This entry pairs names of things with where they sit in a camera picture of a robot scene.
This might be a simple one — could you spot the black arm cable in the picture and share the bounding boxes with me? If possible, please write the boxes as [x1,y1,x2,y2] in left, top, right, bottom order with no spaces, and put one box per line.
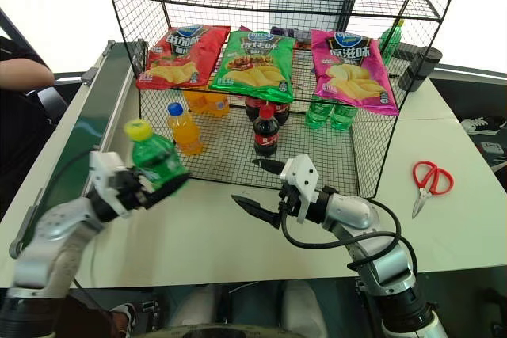
[279,197,419,274]
[37,149,98,216]

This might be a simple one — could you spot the green potato chips bag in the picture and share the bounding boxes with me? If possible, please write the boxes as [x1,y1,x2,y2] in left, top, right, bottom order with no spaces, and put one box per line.
[208,28,297,104]

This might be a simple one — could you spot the green conveyor belt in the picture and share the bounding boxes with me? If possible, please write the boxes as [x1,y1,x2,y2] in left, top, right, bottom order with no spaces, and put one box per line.
[8,39,138,260]

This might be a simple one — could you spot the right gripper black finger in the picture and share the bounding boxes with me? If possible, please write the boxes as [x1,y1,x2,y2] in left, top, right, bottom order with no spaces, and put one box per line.
[231,194,282,230]
[251,158,285,175]

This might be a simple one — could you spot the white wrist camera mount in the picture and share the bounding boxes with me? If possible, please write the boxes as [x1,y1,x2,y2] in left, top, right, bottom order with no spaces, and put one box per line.
[87,150,134,218]
[278,154,320,225]

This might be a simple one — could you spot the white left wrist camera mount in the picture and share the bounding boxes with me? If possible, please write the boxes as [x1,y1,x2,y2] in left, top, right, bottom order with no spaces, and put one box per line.
[87,150,134,218]

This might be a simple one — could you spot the black cylindrical tumbler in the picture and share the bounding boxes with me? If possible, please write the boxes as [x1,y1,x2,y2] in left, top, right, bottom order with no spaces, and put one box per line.
[397,46,443,93]

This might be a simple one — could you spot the black and white sneaker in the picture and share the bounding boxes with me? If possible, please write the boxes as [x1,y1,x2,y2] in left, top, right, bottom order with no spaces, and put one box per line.
[460,115,507,138]

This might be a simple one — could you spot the person in black clothes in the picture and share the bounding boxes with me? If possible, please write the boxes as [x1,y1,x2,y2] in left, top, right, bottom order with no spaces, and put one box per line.
[0,8,69,220]

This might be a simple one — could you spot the red potato chips bag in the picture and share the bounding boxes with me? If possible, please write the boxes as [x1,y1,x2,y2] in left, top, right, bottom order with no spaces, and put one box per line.
[135,25,231,91]

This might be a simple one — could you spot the red handled scissors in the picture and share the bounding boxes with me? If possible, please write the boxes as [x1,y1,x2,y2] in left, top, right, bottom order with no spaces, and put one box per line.
[410,160,456,220]

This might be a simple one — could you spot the green bottle behind rack mesh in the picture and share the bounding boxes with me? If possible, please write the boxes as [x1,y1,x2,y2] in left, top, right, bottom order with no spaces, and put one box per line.
[378,19,406,66]

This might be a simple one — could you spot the orange soda bottle blue cap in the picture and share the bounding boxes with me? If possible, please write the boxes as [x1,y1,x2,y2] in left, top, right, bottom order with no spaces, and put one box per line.
[166,101,205,157]

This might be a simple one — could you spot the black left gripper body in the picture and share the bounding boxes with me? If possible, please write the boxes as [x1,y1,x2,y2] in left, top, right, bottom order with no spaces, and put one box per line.
[109,166,154,213]

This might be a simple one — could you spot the cola bottle red cap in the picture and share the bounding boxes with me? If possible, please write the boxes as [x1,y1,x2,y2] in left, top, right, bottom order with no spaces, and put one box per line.
[253,104,280,158]

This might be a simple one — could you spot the black wire three-tier rack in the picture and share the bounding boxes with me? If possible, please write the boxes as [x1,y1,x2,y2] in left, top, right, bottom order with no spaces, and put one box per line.
[101,0,464,199]

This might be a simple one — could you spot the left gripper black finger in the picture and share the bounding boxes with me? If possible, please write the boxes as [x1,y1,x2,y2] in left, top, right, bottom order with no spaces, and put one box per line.
[144,173,192,209]

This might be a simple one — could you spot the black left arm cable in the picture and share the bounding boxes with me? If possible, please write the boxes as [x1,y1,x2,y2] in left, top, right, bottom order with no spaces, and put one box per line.
[37,149,98,216]

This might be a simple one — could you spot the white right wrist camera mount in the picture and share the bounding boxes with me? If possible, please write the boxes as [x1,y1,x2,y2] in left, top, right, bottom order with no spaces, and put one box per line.
[278,154,320,225]

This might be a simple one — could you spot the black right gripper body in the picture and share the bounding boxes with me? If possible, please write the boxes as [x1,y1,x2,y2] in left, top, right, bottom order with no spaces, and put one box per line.
[278,184,302,219]

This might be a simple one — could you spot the white robot leg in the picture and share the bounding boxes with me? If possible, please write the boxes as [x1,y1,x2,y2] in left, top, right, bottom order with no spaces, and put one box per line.
[169,283,223,338]
[280,279,329,338]

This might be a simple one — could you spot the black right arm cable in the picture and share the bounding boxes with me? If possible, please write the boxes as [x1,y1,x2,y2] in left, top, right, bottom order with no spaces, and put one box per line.
[279,197,419,274]

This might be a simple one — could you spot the green soda bottle yellow cap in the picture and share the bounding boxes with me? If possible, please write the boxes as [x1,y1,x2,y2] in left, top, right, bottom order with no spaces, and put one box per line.
[123,119,191,196]

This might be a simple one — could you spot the pink potato chips bag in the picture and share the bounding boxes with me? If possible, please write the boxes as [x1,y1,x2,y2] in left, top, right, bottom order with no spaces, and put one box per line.
[310,28,400,117]

